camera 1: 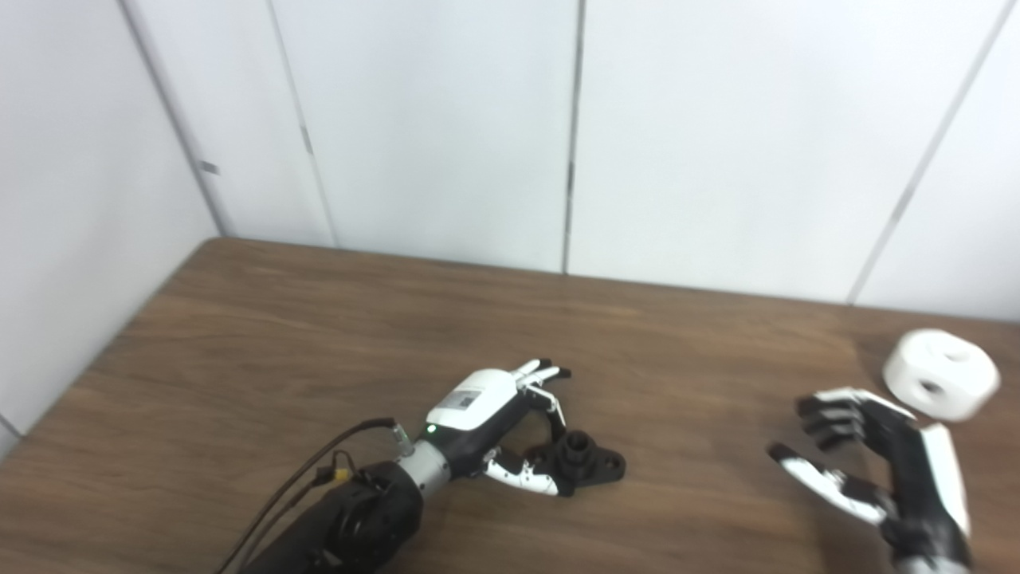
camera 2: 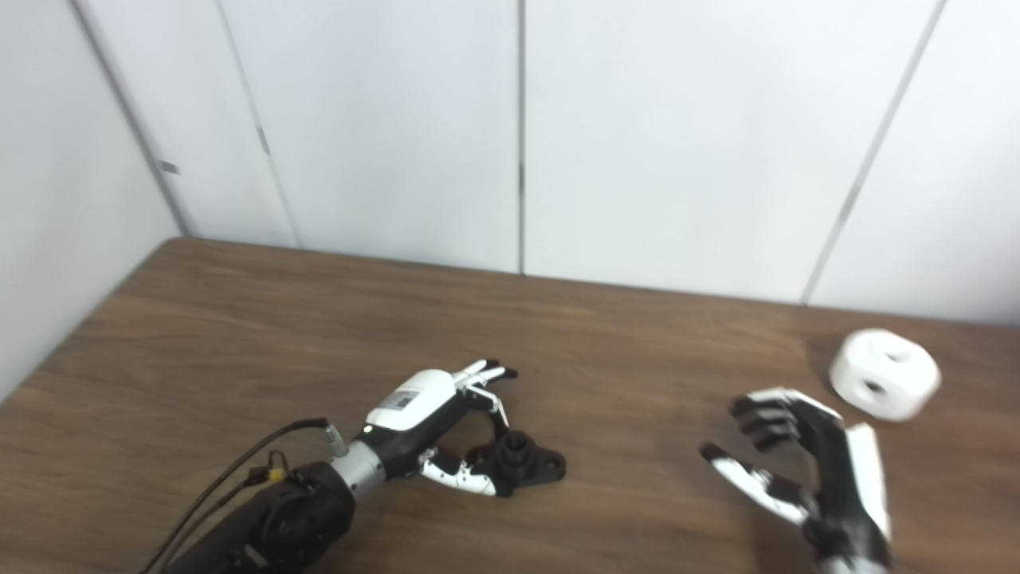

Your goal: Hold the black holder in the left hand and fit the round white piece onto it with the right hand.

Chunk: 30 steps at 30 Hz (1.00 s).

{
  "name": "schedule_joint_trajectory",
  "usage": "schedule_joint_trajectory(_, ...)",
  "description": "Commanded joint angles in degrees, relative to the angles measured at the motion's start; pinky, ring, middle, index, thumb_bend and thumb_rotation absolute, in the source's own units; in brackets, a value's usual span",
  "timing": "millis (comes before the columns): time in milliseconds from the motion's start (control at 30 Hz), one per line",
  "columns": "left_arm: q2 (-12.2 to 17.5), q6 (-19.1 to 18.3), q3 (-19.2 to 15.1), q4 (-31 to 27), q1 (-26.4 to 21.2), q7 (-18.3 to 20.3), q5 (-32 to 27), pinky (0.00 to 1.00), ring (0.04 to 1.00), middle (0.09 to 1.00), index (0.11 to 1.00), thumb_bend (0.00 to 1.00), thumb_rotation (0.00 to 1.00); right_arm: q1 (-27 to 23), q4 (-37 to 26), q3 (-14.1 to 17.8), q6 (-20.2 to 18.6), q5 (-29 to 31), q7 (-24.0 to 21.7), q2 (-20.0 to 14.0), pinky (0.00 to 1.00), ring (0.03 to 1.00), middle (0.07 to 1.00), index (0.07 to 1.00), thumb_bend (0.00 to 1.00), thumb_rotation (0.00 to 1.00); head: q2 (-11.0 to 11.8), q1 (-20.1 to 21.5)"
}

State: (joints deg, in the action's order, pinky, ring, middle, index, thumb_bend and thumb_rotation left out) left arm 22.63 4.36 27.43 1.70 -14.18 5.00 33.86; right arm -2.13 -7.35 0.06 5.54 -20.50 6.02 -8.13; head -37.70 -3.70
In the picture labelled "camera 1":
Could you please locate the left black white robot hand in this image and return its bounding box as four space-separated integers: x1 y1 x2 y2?
425 359 572 497

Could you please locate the black flanged holder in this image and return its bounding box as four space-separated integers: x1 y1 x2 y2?
522 430 627 497

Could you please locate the round white plastic piece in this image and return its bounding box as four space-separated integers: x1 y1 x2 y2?
882 329 1002 423

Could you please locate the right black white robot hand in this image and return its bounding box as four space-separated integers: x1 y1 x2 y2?
767 387 975 568

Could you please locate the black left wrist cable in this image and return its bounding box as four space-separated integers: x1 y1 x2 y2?
215 417 415 574

